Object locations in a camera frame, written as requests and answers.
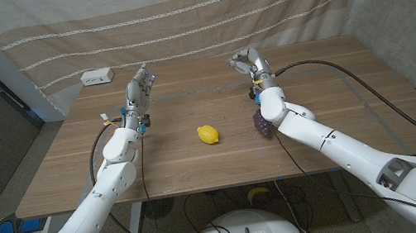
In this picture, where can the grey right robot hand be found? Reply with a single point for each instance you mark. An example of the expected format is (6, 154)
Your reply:
(258, 66)

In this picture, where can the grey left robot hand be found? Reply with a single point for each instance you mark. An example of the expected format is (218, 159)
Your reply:
(137, 94)

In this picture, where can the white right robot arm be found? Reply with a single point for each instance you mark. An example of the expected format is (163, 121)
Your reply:
(347, 149)

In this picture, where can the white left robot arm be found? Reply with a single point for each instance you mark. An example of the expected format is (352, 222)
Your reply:
(92, 208)

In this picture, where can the yellow lemon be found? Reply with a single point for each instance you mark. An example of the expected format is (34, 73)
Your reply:
(208, 134)

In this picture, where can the white power strip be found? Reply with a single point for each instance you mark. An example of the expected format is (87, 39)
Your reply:
(97, 76)

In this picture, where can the purple grape bunch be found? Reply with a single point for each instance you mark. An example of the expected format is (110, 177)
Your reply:
(261, 124)

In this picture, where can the beige striped backdrop cloth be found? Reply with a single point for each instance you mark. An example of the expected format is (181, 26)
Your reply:
(175, 17)

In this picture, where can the round black floor grille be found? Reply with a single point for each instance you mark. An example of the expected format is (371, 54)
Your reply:
(158, 209)

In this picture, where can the yellow banana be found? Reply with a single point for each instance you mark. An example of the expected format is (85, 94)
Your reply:
(257, 192)

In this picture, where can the white table leg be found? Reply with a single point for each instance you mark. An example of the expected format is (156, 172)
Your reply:
(135, 224)

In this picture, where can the grey table leg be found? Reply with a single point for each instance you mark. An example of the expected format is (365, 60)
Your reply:
(344, 195)

